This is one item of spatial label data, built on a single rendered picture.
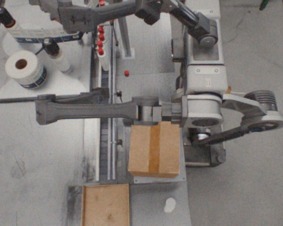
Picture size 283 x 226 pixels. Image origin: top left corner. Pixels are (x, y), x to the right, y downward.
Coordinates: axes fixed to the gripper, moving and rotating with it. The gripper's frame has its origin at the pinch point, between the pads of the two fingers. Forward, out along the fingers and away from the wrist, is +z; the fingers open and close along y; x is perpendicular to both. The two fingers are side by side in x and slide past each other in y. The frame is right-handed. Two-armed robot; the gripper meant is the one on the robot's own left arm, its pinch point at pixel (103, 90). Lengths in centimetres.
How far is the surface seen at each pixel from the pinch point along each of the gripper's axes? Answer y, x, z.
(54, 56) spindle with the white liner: 27.0, -22.1, 1.0
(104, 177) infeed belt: -1, 44, -29
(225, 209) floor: -91, 117, 23
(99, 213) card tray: 3, 62, -38
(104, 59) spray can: -2.2, -17.9, 4.9
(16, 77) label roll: 51, -11, -2
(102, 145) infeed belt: 0.7, 29.5, -17.2
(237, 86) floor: -123, 26, 97
